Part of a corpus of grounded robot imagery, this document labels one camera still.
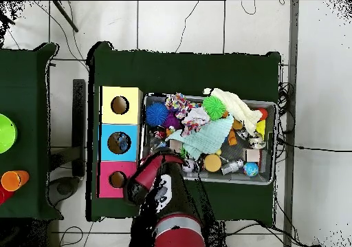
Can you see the colourful patterned cloth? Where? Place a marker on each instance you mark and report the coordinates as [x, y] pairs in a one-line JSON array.
[[177, 101], [195, 117]]

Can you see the blue spiky ball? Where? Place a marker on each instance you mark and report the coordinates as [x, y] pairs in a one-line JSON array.
[[157, 114]]

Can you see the mint green cloth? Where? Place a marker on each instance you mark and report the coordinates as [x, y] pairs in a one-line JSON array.
[[204, 138]]

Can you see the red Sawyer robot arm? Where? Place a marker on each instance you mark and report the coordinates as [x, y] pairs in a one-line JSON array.
[[165, 203]]

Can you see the wooden box with three holes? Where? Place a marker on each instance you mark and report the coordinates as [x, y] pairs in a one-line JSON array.
[[118, 120]]

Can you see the shallow clear mesh bin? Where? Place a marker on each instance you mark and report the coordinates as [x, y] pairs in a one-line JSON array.
[[267, 175]]

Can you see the purple spiky ball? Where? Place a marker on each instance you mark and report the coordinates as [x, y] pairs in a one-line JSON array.
[[171, 120]]

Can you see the green spiky ball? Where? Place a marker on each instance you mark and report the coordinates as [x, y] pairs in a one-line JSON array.
[[214, 108]]

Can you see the tan round bun toy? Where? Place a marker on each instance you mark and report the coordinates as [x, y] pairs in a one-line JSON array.
[[213, 163]]

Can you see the orange bear toy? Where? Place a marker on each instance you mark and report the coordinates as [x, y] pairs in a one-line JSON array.
[[234, 132]]

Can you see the pale yellow cloth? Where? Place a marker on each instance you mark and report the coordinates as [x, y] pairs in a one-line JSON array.
[[236, 106]]

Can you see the small wooden cube block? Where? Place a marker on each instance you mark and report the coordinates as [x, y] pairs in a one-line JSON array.
[[253, 155]]

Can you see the round silver tin can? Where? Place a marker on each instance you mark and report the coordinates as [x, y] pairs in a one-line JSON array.
[[257, 141]]

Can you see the small blue globe ball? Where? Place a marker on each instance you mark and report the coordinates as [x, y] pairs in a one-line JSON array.
[[251, 169]]

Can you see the small red ball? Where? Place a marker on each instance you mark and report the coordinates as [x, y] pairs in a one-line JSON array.
[[263, 113]]

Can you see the side table with green cloth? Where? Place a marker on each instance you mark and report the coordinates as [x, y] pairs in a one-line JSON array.
[[36, 93]]

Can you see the orange round object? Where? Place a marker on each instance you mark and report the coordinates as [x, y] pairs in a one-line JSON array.
[[14, 180]]

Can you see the green bowl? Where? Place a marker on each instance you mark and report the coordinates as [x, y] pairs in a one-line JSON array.
[[5, 133]]

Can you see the red round object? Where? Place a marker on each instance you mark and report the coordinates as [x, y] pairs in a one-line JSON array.
[[4, 195]]

